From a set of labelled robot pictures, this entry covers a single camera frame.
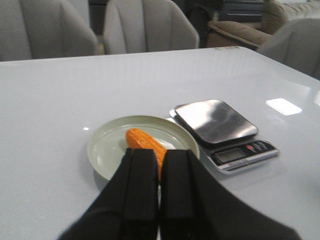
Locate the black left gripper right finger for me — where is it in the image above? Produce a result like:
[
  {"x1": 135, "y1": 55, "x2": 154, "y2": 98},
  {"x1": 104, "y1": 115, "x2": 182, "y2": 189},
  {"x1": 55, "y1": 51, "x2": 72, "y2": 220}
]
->
[{"x1": 160, "y1": 150, "x2": 300, "y2": 240}]

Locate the orange corn cob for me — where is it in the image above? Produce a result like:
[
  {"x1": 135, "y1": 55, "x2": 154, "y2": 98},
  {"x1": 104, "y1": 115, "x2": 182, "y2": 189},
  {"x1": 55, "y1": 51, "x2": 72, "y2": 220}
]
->
[{"x1": 125, "y1": 128, "x2": 167, "y2": 181}]

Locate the right grey armchair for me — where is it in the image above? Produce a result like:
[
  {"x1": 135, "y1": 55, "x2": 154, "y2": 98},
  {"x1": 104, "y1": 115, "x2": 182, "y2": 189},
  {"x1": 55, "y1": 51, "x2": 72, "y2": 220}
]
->
[{"x1": 103, "y1": 0, "x2": 200, "y2": 55}]

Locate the silver black kitchen scale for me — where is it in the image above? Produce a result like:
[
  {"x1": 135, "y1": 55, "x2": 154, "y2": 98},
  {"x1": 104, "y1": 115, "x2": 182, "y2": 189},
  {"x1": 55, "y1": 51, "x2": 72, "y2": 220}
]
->
[{"x1": 169, "y1": 99, "x2": 280, "y2": 175}]

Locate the grey armchair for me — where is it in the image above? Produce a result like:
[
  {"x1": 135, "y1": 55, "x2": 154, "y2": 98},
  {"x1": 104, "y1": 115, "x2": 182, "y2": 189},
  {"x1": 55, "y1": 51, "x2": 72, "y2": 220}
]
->
[
  {"x1": 0, "y1": 0, "x2": 99, "y2": 62},
  {"x1": 103, "y1": 0, "x2": 200, "y2": 55}
]

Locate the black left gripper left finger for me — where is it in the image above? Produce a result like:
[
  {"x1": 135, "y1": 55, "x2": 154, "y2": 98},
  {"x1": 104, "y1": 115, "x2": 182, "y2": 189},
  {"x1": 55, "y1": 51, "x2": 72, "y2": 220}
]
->
[{"x1": 59, "y1": 148, "x2": 158, "y2": 240}]

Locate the pale green plate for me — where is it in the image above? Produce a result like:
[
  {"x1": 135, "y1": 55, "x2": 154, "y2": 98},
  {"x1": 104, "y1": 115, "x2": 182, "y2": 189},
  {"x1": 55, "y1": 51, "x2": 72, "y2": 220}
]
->
[{"x1": 87, "y1": 115, "x2": 200, "y2": 180}]

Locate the left grey armchair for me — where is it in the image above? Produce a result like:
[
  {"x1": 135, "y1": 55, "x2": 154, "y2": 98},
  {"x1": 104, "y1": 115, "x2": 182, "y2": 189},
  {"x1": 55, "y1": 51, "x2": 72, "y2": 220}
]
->
[{"x1": 0, "y1": 0, "x2": 99, "y2": 62}]

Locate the grey chair at far right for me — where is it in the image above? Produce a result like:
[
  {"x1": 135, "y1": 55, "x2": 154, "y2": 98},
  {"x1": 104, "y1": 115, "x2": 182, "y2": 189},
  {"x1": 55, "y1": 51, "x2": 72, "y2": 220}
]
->
[{"x1": 256, "y1": 18, "x2": 320, "y2": 80}]

